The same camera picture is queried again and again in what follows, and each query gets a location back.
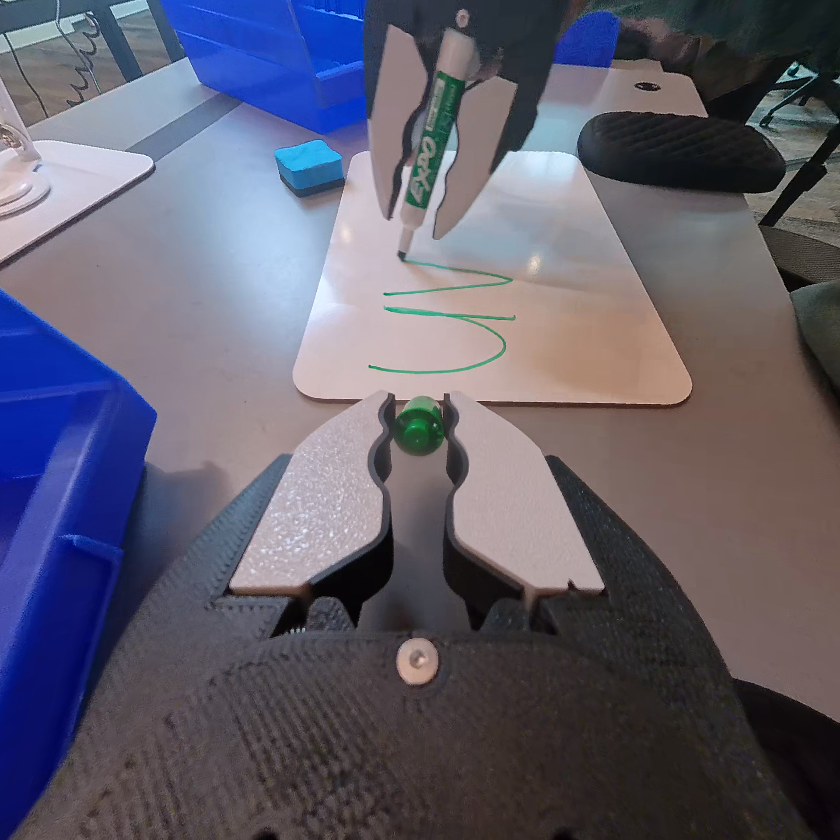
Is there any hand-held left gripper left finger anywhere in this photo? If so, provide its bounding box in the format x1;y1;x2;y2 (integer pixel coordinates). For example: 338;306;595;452
230;390;395;605

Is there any green sweatshirt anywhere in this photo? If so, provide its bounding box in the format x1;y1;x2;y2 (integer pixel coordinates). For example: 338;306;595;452
788;279;840;395

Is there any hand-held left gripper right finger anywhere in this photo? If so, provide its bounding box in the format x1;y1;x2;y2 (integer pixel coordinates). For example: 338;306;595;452
444;392;607;607

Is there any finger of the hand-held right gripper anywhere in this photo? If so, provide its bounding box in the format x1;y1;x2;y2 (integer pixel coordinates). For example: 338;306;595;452
368;24;443;221
434;77;521;242

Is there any green dry-erase marker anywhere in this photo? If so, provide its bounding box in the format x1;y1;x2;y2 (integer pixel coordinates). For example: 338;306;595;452
397;11;477;259

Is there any black coiled cable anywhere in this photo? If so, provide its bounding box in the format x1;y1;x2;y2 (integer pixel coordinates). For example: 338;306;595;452
53;0;109;95

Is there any blue plastic bin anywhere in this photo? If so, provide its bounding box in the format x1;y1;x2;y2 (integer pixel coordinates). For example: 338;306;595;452
556;10;622;69
0;289;158;821
161;0;371;136

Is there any blue whiteboard eraser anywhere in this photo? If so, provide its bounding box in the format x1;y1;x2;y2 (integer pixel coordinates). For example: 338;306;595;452
273;138;347;199

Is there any white whiteboard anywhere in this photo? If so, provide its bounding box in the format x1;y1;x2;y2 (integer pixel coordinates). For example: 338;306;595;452
292;149;694;406

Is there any green marker cap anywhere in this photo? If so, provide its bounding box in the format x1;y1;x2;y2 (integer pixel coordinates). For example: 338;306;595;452
393;394;448;460

